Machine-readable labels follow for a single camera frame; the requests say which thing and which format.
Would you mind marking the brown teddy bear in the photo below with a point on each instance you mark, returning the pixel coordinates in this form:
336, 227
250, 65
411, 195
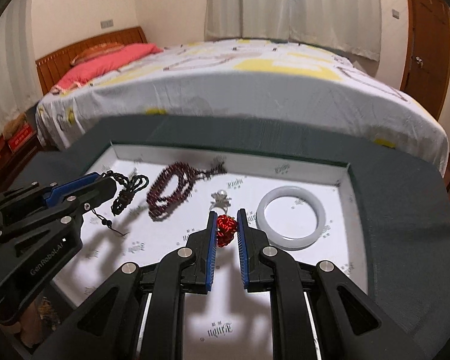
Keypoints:
13, 125

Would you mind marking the wooden headboard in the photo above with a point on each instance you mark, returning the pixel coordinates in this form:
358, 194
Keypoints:
52, 67

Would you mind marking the brown wooden door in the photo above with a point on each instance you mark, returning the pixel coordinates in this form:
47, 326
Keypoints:
427, 71

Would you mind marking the bed with patterned sheet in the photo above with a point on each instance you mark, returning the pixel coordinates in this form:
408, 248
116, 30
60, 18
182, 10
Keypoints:
249, 78

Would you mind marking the white curtains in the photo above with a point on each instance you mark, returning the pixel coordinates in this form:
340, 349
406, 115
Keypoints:
349, 26

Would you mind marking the red knot ornament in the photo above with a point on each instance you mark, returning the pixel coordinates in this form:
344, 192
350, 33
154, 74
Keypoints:
226, 229

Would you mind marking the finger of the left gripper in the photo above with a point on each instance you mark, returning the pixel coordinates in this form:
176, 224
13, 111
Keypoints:
90, 197
59, 192

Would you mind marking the left hand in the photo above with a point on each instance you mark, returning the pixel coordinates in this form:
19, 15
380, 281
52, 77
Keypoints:
38, 321

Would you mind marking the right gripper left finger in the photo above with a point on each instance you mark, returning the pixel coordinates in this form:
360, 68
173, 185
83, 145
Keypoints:
138, 312

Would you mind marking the green jewelry tray box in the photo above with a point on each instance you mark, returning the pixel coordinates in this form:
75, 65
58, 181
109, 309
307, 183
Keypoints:
228, 322

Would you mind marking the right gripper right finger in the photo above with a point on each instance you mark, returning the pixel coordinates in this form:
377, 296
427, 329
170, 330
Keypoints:
317, 312

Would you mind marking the pink pillow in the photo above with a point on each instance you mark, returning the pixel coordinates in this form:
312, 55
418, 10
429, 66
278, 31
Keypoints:
79, 75

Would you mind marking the white jade bangle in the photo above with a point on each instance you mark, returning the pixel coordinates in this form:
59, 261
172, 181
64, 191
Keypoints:
292, 230

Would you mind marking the dark grey table cloth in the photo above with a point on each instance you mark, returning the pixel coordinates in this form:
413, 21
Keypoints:
403, 206

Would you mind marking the orange patterned cushion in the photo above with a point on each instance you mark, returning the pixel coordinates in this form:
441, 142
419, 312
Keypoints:
95, 52

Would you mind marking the red gift box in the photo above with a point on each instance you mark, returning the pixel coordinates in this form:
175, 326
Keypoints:
21, 136

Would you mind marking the dark wooden nightstand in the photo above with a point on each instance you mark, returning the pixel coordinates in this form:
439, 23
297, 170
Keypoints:
14, 165

